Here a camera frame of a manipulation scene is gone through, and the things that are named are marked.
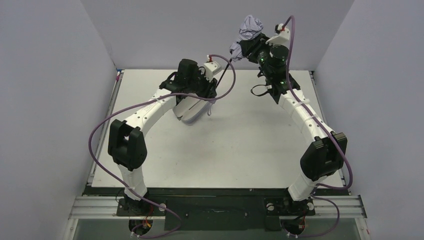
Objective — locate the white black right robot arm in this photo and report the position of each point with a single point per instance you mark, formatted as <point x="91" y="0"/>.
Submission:
<point x="324" y="155"/>

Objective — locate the aluminium front mounting rail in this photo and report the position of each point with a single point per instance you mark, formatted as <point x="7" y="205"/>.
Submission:
<point x="109" y="207"/>

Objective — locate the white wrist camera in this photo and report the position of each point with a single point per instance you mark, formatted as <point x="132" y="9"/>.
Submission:
<point x="283" y="35"/>
<point x="211" y="68"/>

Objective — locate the lavender umbrella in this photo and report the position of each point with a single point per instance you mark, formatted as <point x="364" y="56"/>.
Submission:
<point x="250" y="29"/>

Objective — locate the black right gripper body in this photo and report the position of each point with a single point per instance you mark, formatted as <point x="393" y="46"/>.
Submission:
<point x="249" y="45"/>

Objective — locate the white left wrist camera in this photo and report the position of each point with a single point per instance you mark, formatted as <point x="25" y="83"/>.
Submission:
<point x="211" y="68"/>

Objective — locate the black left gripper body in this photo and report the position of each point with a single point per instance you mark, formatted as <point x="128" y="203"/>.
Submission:
<point x="192" y="97"/>

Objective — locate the lavender umbrella case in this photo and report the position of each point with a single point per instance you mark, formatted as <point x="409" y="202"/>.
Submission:
<point x="191" y="109"/>

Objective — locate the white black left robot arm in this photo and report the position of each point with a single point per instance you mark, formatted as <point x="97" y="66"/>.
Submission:
<point x="189" y="92"/>

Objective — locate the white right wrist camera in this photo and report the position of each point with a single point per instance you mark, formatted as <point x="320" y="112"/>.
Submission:
<point x="283" y="35"/>

